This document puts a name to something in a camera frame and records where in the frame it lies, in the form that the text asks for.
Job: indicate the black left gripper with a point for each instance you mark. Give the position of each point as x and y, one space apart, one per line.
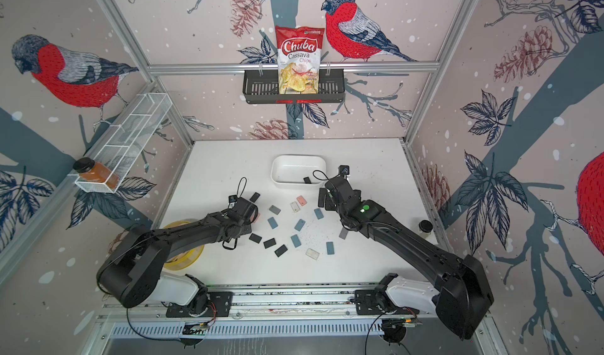
249 227

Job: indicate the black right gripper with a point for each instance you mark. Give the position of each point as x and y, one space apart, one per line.
322 193

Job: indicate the grey-blue eraser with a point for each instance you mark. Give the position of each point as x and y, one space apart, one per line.
343 234

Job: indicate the blue eraser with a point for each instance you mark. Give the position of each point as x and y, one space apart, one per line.
330 248
296 241
273 223
319 214
300 224

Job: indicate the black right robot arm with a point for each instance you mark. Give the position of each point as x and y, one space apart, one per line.
463 294

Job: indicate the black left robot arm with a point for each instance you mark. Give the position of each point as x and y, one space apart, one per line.
134 272

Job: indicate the pink eraser upper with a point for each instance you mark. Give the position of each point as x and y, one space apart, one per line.
301 200

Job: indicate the grey eraser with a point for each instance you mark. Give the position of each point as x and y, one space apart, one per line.
275 210

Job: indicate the white eraser upper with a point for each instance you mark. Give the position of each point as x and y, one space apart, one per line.
295 207

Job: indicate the white eraser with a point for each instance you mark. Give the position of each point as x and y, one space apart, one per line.
295 207
312 254

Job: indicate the white storage box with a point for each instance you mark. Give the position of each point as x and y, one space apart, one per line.
288 171

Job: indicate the black eraser bottom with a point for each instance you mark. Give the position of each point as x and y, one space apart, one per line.
281 250

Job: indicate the white eraser bottom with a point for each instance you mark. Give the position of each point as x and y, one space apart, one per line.
312 254

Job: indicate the clear jar black lid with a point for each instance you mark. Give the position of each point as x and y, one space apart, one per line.
425 228

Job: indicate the Chuba cassava chips bag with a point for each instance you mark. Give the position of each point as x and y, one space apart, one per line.
298 58

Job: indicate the orange spice jar black lid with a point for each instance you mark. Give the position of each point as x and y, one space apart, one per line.
96 172

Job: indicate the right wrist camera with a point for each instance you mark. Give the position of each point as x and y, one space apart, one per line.
344 170

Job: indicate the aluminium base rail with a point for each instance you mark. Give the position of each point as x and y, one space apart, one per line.
323 299

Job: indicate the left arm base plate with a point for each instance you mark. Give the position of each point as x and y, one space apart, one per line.
213 304

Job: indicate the black wire wall basket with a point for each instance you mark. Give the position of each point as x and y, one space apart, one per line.
262 88

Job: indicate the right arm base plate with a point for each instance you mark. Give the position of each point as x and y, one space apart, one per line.
367 303

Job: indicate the clear acrylic wall shelf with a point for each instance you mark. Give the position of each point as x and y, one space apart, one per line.
125 140

